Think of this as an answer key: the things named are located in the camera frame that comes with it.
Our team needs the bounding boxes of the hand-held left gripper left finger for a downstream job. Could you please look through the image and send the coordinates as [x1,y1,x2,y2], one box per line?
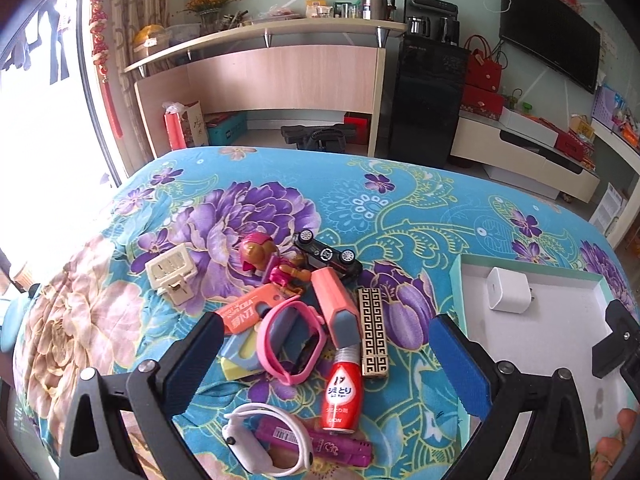
[59,311,226,480]

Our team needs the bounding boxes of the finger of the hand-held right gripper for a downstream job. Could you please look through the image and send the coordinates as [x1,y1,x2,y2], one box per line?
[591,299,640,380]

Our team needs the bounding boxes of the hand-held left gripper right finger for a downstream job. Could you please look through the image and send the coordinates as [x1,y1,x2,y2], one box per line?
[428,314,593,480]

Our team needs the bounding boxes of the white shallow tray box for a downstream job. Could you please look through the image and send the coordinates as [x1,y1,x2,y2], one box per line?
[449,254,640,480]

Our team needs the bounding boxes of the white smartwatch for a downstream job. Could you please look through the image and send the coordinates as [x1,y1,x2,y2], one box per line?
[222,402,316,477]

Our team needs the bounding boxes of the red bottle with silver cap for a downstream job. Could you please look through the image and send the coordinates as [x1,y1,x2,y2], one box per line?
[320,346,365,433]

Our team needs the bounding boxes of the salmon pink case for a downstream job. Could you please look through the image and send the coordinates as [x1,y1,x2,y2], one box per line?
[312,266,362,351]

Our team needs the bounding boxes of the purple tube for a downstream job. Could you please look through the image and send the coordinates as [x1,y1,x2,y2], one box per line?
[255,419,373,466]

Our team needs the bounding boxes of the person's right hand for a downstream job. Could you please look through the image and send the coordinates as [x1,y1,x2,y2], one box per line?
[590,407,640,480]

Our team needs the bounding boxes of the white charger cube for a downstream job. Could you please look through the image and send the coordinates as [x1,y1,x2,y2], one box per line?
[486,266,540,312]

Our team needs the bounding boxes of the gold black patterned box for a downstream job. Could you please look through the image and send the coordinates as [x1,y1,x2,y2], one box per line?
[356,287,389,378]

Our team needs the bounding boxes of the beige plug adapter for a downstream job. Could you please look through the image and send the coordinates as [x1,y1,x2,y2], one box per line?
[145,242,200,307]

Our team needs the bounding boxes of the pink puppy toy figure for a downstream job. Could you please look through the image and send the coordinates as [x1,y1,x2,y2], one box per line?
[239,232,307,297]

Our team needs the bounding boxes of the black toy car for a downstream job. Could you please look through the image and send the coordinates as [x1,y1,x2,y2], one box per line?
[292,230,362,277]

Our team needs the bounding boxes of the floral blue blanket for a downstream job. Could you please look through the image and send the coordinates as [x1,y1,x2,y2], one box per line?
[12,146,628,480]

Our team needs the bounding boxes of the red patterned box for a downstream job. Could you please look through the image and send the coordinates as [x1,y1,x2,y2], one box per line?
[555,130,596,163]

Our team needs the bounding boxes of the white side shelf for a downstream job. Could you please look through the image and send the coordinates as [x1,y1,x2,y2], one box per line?
[589,119,640,241]

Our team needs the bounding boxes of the cream television cabinet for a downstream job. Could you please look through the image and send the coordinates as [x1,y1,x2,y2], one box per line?
[450,110,601,203]

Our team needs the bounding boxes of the small red paper bag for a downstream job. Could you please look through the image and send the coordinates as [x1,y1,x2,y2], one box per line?
[162,110,187,150]

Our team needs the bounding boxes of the blue cardboard box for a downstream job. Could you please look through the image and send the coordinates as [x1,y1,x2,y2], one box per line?
[206,111,248,146]

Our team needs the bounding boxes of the beige paper bag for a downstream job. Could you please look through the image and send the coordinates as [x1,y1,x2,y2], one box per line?
[182,101,209,148]

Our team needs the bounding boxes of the colourful toy box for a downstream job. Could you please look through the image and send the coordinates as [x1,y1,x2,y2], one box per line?
[594,84,627,127]

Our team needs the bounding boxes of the white flat box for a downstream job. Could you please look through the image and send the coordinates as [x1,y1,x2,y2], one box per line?
[500,107,561,148]

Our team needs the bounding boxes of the small red box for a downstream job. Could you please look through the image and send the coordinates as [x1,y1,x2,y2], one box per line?
[343,112,372,146]

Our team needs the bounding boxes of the black plastic equipment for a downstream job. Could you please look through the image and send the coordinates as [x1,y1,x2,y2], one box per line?
[281,122,358,153]

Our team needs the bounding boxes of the red gift box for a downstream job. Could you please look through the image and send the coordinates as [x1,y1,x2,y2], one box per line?
[460,85,506,121]

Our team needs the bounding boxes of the black water dispenser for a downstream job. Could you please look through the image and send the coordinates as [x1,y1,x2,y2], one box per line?
[389,0,470,168]

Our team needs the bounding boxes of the light wooden desk with shelf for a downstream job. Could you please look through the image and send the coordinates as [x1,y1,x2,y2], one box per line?
[122,17,408,161]

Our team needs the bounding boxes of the yellow food container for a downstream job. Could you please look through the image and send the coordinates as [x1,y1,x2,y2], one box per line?
[132,24,166,53]

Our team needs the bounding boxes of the red hanging knot ornament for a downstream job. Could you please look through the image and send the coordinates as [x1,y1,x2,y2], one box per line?
[89,0,124,139]

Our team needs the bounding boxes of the yellow flowers in vase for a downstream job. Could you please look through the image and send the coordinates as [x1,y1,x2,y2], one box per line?
[185,0,243,36]

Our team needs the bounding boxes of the patterned curtain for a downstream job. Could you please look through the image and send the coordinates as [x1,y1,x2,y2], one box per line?
[107,0,188,161]

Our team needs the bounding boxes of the steel thermos jug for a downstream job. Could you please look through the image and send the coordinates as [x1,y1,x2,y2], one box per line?
[361,0,397,22]

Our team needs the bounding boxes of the red gift bag with handles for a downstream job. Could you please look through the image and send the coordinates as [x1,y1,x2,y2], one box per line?
[465,35,502,93]

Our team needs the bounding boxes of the black wall television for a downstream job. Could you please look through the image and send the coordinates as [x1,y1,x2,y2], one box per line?
[498,0,602,95]

